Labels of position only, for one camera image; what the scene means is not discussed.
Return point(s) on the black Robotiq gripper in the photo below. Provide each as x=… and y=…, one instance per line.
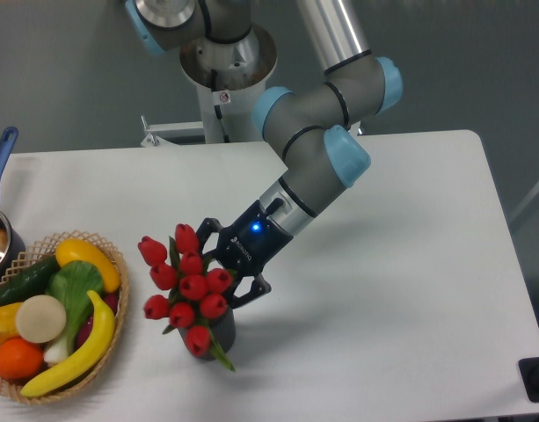
x=245, y=247

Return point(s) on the red tulip bouquet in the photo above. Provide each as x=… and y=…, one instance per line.
x=188, y=287

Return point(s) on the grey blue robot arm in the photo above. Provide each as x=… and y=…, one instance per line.
x=310, y=133

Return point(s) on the dark grey ribbed vase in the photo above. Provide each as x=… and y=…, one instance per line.
x=222, y=335

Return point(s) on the dark red vegetable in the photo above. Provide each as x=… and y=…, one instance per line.
x=112, y=300

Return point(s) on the yellow banana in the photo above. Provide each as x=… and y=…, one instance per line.
x=83, y=359

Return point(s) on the green bok choy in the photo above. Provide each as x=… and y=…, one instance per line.
x=70, y=286

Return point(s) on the woven wicker basket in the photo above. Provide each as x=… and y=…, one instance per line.
x=42, y=249

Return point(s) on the green cucumber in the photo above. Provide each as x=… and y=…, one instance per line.
x=30, y=282

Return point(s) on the beige round slice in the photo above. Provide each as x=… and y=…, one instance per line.
x=40, y=319

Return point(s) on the yellow bell pepper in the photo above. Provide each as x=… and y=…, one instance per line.
x=8, y=328

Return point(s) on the orange fruit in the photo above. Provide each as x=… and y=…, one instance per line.
x=19, y=359

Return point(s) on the black device at table edge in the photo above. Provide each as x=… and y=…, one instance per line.
x=529, y=369

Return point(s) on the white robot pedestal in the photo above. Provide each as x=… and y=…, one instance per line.
x=229, y=79

